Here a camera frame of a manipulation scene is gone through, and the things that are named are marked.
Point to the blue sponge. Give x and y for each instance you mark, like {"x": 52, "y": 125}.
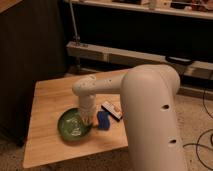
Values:
{"x": 103, "y": 120}

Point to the metal vertical pole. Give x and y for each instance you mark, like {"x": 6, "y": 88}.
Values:
{"x": 76, "y": 36}

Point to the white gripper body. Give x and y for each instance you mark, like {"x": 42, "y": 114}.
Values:
{"x": 87, "y": 109}

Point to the black white rectangular box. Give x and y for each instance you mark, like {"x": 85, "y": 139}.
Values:
{"x": 114, "y": 111}

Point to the wall shelf with items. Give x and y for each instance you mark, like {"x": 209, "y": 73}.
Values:
{"x": 149, "y": 7}

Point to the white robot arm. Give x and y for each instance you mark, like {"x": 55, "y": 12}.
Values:
{"x": 147, "y": 101}

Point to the green ceramic bowl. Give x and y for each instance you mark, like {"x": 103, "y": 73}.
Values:
{"x": 72, "y": 127}

